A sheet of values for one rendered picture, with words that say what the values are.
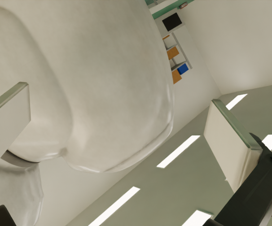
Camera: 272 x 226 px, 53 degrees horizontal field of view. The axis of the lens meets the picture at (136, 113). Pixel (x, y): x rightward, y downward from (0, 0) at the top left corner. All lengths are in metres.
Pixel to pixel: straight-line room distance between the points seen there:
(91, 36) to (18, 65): 0.06
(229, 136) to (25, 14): 0.18
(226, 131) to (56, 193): 6.24
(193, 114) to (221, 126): 7.67
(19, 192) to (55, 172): 6.00
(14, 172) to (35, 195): 0.04
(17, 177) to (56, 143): 0.07
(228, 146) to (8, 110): 0.13
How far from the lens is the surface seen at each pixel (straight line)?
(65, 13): 0.24
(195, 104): 7.93
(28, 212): 0.32
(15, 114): 0.18
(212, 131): 0.19
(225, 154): 0.17
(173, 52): 7.13
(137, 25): 0.25
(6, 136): 0.18
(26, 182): 0.32
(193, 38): 8.31
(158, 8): 2.62
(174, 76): 6.99
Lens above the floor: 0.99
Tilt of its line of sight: 10 degrees up
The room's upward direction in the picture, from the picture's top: 149 degrees clockwise
